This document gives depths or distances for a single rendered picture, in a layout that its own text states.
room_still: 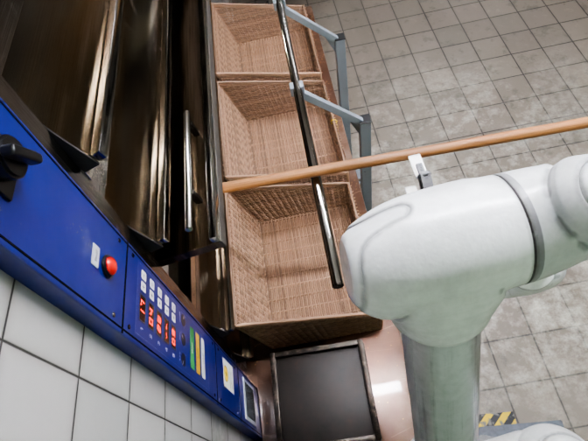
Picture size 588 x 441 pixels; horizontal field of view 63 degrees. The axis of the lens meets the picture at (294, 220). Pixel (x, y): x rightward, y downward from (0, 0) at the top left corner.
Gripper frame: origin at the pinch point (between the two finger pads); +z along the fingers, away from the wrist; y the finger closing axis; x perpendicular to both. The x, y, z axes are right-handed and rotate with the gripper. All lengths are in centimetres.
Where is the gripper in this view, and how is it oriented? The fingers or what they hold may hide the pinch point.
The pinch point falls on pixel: (413, 175)
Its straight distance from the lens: 130.4
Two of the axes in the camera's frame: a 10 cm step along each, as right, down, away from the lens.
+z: -1.6, -8.3, 5.4
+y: 1.3, 5.2, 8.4
